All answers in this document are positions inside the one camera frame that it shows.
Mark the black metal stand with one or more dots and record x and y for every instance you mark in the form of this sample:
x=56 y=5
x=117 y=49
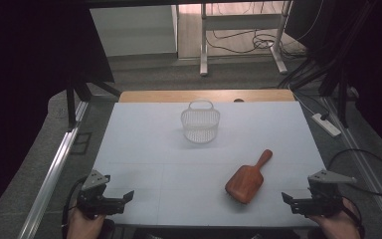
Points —
x=71 y=106
x=343 y=96

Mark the white plastic basket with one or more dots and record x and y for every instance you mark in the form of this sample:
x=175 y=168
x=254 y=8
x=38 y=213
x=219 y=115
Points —
x=200 y=127

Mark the person's left hand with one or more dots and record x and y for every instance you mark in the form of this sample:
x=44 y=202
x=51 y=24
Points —
x=81 y=227

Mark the aluminium floor rail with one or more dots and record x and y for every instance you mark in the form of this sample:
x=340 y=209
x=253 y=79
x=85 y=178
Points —
x=368 y=169
x=49 y=186

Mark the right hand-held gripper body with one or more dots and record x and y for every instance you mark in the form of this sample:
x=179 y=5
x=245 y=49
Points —
x=325 y=199

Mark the white cabinet panel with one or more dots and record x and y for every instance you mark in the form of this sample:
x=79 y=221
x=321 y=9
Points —
x=132 y=30

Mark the white desk frame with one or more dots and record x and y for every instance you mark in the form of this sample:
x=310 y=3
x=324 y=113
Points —
x=204 y=49

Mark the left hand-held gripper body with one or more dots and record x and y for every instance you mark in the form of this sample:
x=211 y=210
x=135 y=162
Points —
x=91 y=199

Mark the brown wooden scoop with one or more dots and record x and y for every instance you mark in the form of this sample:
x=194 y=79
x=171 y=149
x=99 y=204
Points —
x=245 y=182

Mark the dark floor hatch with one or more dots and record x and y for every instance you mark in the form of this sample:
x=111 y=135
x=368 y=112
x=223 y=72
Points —
x=80 y=143

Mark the person's right hand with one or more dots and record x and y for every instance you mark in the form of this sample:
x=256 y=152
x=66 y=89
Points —
x=340 y=227

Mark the white power strip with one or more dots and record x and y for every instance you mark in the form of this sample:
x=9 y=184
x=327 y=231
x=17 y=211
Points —
x=326 y=125

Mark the white table mat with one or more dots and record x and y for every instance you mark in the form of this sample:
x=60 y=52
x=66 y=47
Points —
x=179 y=172

